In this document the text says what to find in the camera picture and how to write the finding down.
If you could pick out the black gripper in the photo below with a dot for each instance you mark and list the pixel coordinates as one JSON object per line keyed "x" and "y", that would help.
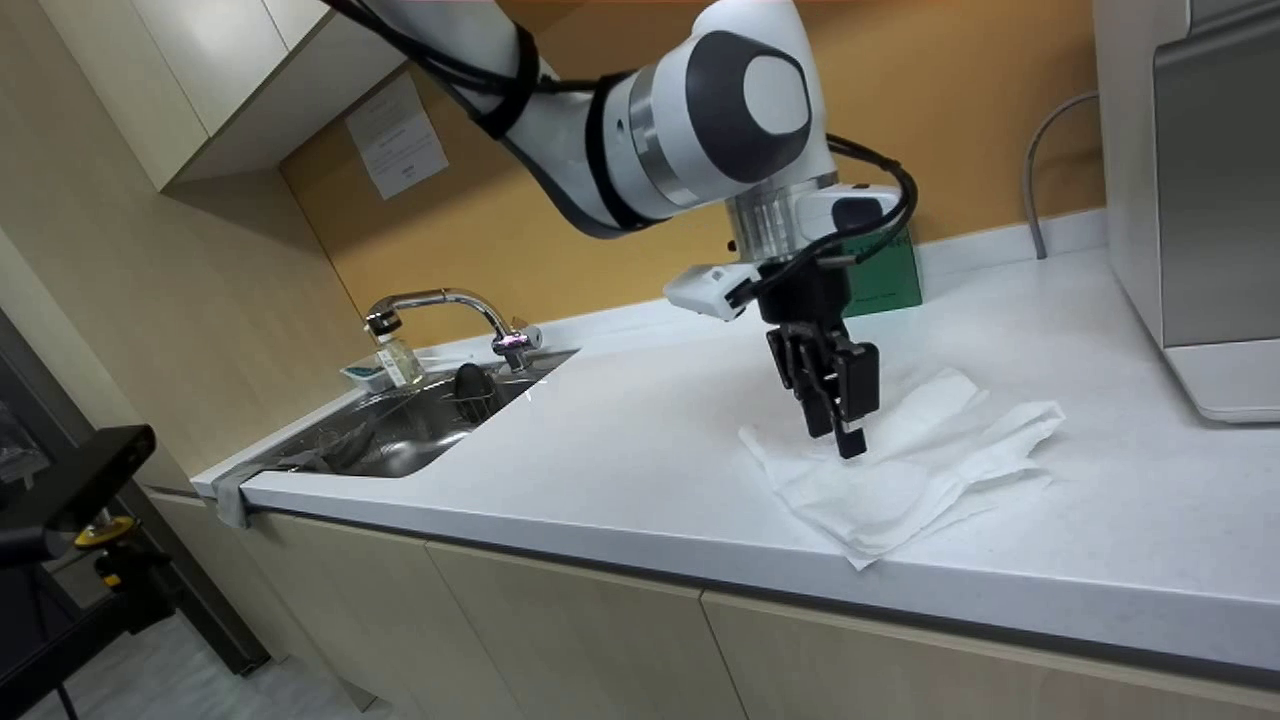
{"x": 815, "y": 349}

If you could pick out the white paper towel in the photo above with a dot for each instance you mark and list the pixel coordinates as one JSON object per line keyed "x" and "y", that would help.
{"x": 942, "y": 452}

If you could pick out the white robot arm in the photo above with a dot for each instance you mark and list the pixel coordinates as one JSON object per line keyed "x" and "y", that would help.
{"x": 724, "y": 118}

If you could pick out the stainless steel sink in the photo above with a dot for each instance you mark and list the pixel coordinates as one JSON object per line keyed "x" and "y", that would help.
{"x": 396, "y": 432}

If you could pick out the chrome sink faucet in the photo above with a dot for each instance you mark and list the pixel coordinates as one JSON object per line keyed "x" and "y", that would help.
{"x": 465, "y": 315}

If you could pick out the beige lower cabinet doors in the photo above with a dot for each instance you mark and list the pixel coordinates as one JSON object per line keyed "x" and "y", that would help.
{"x": 460, "y": 634}

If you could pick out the white water dispenser appliance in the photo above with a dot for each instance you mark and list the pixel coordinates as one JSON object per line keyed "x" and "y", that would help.
{"x": 1191, "y": 118}

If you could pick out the black cart with yellow clamp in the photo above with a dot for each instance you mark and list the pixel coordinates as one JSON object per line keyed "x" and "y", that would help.
{"x": 84, "y": 559}

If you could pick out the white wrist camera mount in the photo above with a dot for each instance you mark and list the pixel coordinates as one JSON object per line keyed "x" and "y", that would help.
{"x": 713, "y": 291}

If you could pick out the white paper notice on wall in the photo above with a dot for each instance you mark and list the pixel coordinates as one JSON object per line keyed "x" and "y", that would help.
{"x": 393, "y": 138}

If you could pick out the beige upper wall cabinet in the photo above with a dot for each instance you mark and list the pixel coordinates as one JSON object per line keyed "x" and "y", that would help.
{"x": 209, "y": 88}

